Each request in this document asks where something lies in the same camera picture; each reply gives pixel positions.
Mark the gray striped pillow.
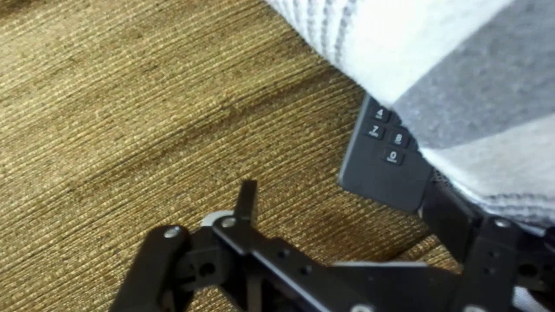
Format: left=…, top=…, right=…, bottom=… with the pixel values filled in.
left=265, top=0, right=555, bottom=232

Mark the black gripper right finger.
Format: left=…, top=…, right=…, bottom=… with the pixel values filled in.
left=417, top=170, right=555, bottom=312

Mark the brown fabric sofa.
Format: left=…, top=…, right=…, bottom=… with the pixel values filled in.
left=0, top=0, right=464, bottom=312

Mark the black remote control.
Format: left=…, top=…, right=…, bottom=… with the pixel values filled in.
left=336, top=94, right=435, bottom=215

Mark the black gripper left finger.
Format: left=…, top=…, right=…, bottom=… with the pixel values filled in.
left=109, top=178, right=258, bottom=312

